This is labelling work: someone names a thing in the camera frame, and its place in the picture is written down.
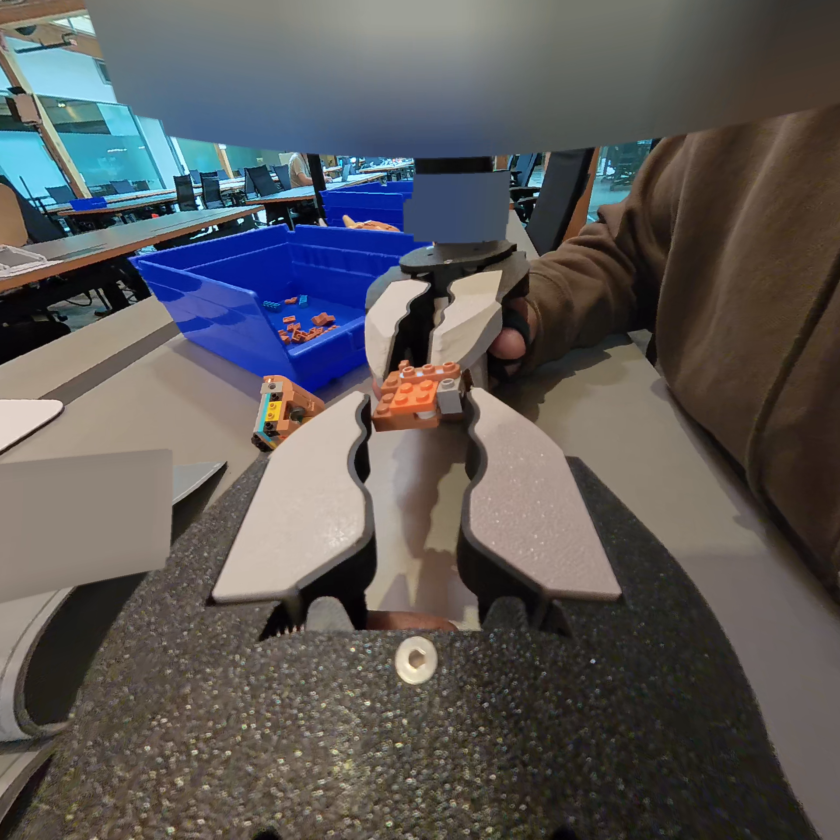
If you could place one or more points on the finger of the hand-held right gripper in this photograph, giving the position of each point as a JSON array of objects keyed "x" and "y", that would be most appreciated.
[
  {"x": 384, "y": 321},
  {"x": 469, "y": 321}
]

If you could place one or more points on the blue storage bin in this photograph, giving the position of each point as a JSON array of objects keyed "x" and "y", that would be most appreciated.
[
  {"x": 216, "y": 308},
  {"x": 364, "y": 203}
]

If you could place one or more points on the tan toy figure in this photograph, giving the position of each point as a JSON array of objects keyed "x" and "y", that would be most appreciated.
[{"x": 374, "y": 225}]

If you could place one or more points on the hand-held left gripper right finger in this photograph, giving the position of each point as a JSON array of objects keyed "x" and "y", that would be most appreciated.
[{"x": 531, "y": 518}]

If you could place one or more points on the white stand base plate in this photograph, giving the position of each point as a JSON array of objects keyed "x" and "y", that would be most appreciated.
[{"x": 26, "y": 420}]

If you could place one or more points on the black pole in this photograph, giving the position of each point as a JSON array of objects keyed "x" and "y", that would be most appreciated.
[{"x": 316, "y": 172}]

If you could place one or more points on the black mesh chair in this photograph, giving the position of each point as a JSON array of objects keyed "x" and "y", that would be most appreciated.
[{"x": 558, "y": 197}]

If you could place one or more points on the person's right hand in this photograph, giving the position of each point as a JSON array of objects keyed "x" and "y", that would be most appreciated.
[{"x": 508, "y": 342}]

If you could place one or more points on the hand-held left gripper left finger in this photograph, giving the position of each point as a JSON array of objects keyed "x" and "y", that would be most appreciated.
[{"x": 302, "y": 525}]

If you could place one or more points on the brick vehicle model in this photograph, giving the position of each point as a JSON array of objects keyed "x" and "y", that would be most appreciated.
[{"x": 285, "y": 413}]

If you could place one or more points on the small blue bin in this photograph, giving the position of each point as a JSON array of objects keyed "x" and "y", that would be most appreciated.
[{"x": 87, "y": 203}]

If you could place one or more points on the clear acrylic box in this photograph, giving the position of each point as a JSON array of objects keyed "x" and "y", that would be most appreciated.
[{"x": 19, "y": 258}]

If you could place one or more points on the wood-edged long table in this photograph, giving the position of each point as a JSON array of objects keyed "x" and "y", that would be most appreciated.
[{"x": 131, "y": 236}]

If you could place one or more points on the grey instruction booklet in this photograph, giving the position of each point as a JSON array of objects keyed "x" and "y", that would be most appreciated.
[{"x": 19, "y": 663}]

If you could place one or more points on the wooden chair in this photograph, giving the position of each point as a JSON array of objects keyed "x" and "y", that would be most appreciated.
[{"x": 12, "y": 216}]

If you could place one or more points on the pile of orange bricks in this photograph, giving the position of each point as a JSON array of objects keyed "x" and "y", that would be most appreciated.
[{"x": 302, "y": 325}]

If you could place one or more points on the person's brown jacket torso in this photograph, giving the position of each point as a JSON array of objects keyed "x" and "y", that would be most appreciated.
[{"x": 774, "y": 295}]

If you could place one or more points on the grey desk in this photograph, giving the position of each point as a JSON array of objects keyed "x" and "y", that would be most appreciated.
[{"x": 623, "y": 459}]

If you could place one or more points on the orange brick assembly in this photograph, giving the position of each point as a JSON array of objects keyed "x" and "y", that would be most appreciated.
[{"x": 413, "y": 397}]

